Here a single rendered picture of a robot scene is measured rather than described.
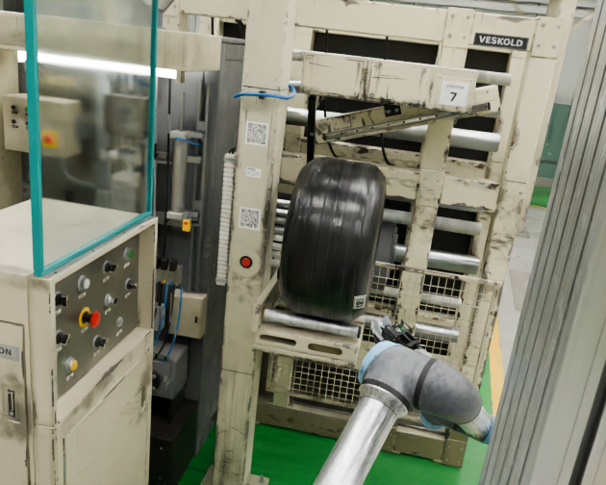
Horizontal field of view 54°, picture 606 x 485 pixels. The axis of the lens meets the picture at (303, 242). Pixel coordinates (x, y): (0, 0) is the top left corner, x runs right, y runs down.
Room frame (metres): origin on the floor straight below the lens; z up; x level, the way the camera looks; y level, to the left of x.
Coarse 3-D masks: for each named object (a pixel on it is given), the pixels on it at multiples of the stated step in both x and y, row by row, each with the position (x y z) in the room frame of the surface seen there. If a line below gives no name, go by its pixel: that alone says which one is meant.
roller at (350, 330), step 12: (264, 312) 1.87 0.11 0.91; (276, 312) 1.86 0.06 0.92; (288, 324) 1.84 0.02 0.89; (300, 324) 1.83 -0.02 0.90; (312, 324) 1.82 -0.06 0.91; (324, 324) 1.82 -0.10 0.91; (336, 324) 1.82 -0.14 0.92; (348, 324) 1.82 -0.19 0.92; (348, 336) 1.81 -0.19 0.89; (360, 336) 1.82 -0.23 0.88
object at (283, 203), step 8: (280, 192) 2.47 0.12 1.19; (280, 200) 2.35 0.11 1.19; (288, 200) 2.35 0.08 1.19; (280, 208) 2.47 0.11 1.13; (288, 208) 2.46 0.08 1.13; (280, 216) 2.33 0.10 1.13; (280, 224) 2.47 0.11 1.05; (280, 232) 2.33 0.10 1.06; (280, 240) 2.34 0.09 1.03; (272, 248) 2.33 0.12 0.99; (280, 248) 2.33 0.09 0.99; (272, 256) 2.34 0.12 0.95; (280, 256) 2.34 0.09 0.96; (272, 264) 2.33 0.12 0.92
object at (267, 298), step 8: (272, 280) 2.07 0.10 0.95; (272, 288) 2.01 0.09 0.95; (264, 296) 1.91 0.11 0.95; (272, 296) 2.02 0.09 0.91; (256, 304) 1.84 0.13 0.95; (264, 304) 1.88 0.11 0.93; (272, 304) 2.04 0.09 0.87; (256, 312) 1.82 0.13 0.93; (256, 320) 1.82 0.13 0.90; (256, 328) 1.82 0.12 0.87
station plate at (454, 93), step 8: (448, 88) 2.11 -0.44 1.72; (456, 88) 2.10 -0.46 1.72; (464, 88) 2.10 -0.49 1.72; (440, 96) 2.11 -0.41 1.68; (448, 96) 2.10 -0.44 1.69; (456, 96) 2.10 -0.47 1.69; (464, 96) 2.10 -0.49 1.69; (448, 104) 2.10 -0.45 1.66; (456, 104) 2.10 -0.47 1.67; (464, 104) 2.10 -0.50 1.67
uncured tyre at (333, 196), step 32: (320, 160) 1.95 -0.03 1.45; (320, 192) 1.80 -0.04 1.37; (352, 192) 1.79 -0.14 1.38; (384, 192) 1.90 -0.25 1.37; (288, 224) 1.77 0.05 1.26; (320, 224) 1.73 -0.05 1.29; (352, 224) 1.73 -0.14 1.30; (288, 256) 1.73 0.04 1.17; (320, 256) 1.71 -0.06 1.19; (352, 256) 1.70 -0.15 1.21; (288, 288) 1.75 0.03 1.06; (320, 288) 1.71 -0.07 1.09; (352, 288) 1.70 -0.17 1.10; (352, 320) 1.83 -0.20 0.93
